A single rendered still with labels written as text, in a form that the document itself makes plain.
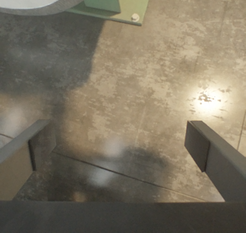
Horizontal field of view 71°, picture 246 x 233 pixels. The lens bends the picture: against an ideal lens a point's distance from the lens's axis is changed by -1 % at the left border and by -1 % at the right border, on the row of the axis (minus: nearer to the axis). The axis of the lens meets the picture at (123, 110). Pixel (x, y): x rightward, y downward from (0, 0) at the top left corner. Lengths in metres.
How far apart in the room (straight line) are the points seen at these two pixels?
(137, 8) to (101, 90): 0.41
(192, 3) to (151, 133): 0.62
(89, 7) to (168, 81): 0.51
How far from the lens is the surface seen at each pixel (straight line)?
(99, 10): 0.94
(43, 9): 0.72
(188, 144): 0.17
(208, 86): 0.83
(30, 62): 0.99
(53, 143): 0.17
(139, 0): 0.95
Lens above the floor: 0.76
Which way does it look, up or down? 81 degrees down
